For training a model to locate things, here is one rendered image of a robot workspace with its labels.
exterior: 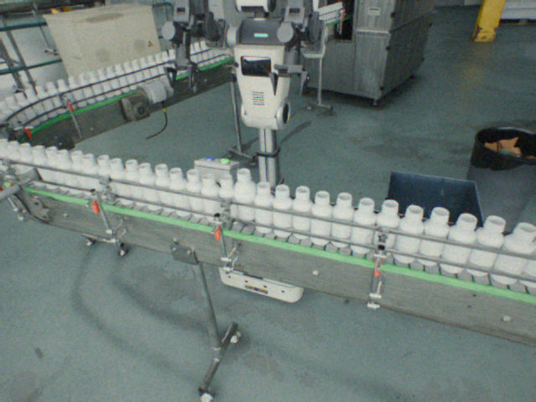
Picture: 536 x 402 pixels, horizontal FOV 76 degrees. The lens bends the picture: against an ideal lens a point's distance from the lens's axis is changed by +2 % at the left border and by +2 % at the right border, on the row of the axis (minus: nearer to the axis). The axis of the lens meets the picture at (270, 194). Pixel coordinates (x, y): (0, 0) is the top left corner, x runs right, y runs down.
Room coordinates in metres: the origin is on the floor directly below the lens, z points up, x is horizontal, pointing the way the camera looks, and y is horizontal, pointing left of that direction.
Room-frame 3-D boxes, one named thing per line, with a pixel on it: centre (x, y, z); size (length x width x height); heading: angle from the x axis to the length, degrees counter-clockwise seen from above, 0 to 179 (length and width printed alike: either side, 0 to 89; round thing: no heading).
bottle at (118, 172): (1.01, 0.51, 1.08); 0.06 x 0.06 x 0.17
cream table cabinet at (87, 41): (4.89, 1.98, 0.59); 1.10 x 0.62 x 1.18; 140
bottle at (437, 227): (0.64, -0.42, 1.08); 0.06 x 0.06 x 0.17
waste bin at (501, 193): (1.91, -1.57, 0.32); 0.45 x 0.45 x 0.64
